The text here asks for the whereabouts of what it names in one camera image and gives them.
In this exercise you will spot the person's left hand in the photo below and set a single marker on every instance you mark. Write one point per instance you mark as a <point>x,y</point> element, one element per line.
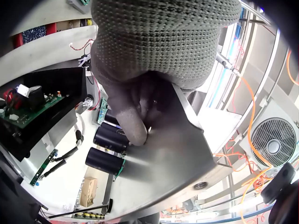
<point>154,39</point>

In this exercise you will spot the person's left thumb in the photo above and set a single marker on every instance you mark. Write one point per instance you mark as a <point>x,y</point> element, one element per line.
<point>130,126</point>

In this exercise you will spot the grey bent metal plate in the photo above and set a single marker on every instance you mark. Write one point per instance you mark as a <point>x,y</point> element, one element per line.
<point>163,168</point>

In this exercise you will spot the large black capacitor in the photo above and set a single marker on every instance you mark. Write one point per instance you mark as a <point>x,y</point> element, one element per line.
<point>111,119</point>
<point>102,161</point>
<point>109,137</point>

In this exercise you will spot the small green circuit board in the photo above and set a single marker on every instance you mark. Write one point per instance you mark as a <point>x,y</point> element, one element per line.
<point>102,110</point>

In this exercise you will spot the silver metal knob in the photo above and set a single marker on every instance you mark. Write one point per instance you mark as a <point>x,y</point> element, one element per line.
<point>88,102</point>

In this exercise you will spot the cardboard box of small parts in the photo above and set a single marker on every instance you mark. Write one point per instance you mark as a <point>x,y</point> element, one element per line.
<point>88,191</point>

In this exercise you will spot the black metal housing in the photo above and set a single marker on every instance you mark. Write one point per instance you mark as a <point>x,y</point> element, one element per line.
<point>63,81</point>

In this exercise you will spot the green circuit board with components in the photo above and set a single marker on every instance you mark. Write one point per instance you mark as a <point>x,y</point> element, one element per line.
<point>35,109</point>

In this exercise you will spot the narrow green circuit strip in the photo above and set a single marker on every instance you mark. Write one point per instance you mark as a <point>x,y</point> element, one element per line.
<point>43,168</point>

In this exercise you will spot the black rod tool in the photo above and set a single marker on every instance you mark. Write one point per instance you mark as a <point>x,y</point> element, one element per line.
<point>79,209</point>

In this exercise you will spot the grey hanging screwdriver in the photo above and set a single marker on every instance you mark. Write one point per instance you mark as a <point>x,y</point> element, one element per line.
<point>225,62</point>

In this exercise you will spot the shelf with coloured bins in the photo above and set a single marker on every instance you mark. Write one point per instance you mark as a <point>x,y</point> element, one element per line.
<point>35,32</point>

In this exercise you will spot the white box fan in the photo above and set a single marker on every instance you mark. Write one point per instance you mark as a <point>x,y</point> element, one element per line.
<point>273,145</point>

